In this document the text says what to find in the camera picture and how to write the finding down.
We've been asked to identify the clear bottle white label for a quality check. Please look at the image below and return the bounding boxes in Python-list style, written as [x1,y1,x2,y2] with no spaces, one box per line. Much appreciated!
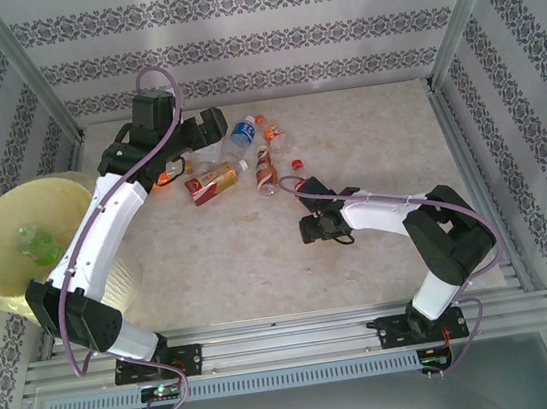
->
[189,136,239,176]

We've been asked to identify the blue label bottle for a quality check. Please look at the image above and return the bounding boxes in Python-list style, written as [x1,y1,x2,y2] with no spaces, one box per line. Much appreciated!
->
[224,112,261,151]

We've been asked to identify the red yellow drink carton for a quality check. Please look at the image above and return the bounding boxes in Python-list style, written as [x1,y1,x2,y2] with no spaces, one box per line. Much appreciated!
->
[180,157,255,210]

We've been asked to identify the small orange label bottle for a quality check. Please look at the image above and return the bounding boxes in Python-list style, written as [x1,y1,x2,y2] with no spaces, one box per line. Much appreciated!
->
[254,110,291,153]

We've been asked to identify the red label bottle red cap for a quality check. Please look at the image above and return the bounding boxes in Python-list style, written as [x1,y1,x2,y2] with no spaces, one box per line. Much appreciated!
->
[290,155,325,188]

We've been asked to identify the brown label bottle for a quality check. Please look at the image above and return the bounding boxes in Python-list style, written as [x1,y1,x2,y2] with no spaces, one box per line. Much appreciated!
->
[250,142,284,200]

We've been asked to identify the green lime label bottle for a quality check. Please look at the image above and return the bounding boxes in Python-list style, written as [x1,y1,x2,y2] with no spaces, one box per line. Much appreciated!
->
[12,219,64,270]

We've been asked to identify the white ribbed waste bin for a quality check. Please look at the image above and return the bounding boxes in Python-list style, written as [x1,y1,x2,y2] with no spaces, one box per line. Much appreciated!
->
[0,163,148,338]

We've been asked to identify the small circuit board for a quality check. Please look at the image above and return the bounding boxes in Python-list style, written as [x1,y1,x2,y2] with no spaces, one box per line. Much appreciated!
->
[418,352,453,374]
[139,382,185,403]

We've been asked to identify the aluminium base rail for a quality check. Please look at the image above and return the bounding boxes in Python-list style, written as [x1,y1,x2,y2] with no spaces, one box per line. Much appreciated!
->
[17,278,547,400]

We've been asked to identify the grey slotted cable duct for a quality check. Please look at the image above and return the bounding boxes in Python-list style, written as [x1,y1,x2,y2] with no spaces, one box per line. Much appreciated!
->
[43,349,423,409]

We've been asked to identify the aluminium side rail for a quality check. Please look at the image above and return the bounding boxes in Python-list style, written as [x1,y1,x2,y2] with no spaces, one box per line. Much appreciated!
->
[426,75,534,305]

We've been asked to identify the aluminium frame post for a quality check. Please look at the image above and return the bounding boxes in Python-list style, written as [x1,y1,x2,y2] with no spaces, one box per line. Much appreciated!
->
[415,0,525,94]
[0,0,87,151]

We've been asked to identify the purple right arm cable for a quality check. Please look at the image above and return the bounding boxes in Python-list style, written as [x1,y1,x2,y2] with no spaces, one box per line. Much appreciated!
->
[276,149,520,393]

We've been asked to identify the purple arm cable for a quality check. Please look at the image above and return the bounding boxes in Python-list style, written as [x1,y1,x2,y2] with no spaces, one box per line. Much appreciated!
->
[276,149,520,393]
[28,64,226,409]

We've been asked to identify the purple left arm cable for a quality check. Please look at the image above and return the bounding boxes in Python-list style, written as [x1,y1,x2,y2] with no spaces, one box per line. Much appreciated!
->
[28,64,226,409]

